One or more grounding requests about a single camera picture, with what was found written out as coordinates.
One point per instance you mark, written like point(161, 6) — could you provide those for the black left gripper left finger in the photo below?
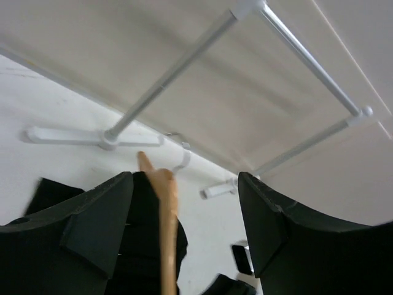
point(69, 248)

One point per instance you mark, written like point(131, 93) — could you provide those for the white metal clothes rack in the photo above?
point(253, 85)

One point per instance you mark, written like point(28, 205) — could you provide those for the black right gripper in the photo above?
point(242, 258)

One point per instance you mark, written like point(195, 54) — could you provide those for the wooden clothes hanger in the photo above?
point(164, 184)

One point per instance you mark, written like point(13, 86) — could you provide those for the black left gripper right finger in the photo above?
point(298, 250)

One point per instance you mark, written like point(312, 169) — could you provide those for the black trousers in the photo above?
point(137, 268)

